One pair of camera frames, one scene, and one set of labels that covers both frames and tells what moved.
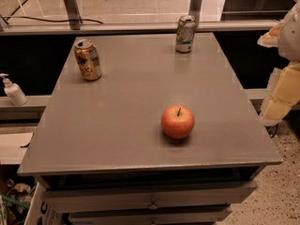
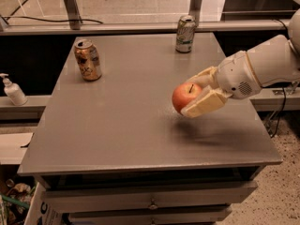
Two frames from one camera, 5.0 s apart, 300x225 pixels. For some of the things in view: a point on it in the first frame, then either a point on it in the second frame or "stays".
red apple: x=177 y=121 -> x=183 y=93
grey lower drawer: x=151 y=217 stays
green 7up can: x=186 y=33 stays
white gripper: x=291 y=37 -> x=235 y=74
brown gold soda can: x=88 y=59 stays
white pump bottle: x=14 y=91 stays
